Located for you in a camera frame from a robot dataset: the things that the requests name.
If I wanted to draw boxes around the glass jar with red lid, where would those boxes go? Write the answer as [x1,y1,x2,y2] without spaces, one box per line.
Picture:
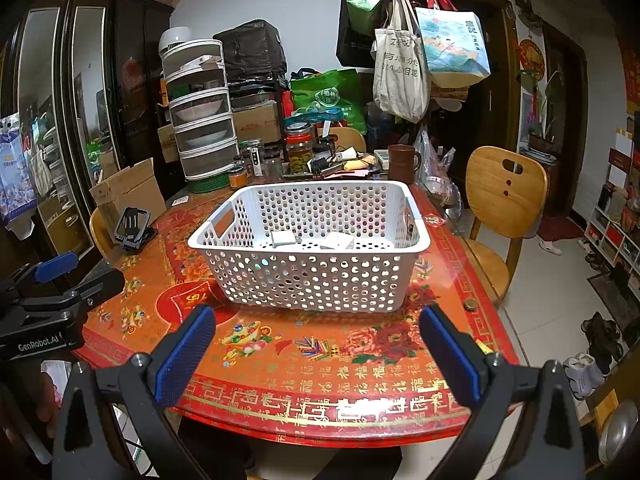
[284,127,317,176]

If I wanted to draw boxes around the dark glass door cabinet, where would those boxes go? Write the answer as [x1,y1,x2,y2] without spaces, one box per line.
[0,0,173,281]

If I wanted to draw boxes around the white round appliance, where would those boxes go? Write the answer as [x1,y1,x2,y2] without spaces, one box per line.
[158,25,193,56]

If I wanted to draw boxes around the illustrated paper tote bag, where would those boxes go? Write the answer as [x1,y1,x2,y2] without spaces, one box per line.
[414,6,492,88]

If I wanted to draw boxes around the wooden chair with holes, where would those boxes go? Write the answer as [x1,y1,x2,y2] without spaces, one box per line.
[452,146,548,306]

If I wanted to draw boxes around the beige canvas tote bag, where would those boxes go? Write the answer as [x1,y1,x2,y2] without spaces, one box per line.
[371,0,432,125]

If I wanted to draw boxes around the glass jar with metal lid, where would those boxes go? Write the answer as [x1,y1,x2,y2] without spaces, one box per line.
[243,139,265,177]

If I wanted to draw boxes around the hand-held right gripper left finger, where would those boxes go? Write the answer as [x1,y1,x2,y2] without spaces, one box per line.
[51,304,217,480]

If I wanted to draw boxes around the black paper bag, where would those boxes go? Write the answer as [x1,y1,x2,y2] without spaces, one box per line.
[336,0,381,70]

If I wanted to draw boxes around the red round wall ornament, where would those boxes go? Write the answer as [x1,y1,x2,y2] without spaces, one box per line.
[517,37,545,81]

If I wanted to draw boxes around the white perforated plastic basket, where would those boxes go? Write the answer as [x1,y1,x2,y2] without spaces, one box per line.
[187,180,432,313]

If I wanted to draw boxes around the brown ceramic mug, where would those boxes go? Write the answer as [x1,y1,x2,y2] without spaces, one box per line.
[387,144,423,185]

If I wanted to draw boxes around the closed cardboard box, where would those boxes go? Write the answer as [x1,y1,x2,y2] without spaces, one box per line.
[231,102,282,145]

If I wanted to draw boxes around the green plastic basket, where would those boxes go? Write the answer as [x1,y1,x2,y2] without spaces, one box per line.
[187,175,236,195]

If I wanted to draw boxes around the blue printed plastic bag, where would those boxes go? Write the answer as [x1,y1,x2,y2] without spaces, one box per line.
[0,112,38,226]

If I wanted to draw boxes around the black phone stand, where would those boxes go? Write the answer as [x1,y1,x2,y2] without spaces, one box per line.
[114,206,158,252]

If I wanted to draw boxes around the black fabric bag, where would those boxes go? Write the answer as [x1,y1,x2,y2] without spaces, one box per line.
[212,19,288,86]

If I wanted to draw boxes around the clear plastic bag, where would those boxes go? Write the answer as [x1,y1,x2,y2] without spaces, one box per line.
[414,125,463,206]

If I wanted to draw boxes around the white cube shelf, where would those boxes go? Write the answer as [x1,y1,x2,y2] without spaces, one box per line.
[582,115,640,273]

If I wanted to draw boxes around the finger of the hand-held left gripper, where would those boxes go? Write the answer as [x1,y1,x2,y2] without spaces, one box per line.
[0,252,79,297]
[62,269,126,313]

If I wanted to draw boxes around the dark shoes pair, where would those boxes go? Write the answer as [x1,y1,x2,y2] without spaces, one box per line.
[581,311,625,361]

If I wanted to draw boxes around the potted green plant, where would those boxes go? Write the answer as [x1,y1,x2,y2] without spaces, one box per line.
[522,67,563,153]

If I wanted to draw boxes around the grey shoes pair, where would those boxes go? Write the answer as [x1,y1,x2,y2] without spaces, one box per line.
[562,351,606,401]

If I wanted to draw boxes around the plain wooden chair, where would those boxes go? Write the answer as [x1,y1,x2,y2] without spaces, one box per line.
[320,127,368,153]

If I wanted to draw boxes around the round metal lid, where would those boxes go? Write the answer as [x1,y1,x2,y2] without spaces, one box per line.
[597,400,640,466]

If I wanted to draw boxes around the white stacked drawer unit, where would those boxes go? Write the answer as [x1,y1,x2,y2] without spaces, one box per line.
[160,39,241,183]

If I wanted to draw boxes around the open cardboard box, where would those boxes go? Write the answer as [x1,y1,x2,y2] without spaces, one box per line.
[89,157,168,233]

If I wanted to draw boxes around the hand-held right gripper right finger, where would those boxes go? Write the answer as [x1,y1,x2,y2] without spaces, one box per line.
[419,304,586,480]

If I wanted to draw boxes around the green shopping bag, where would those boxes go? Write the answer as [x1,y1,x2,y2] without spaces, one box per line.
[290,67,368,136]

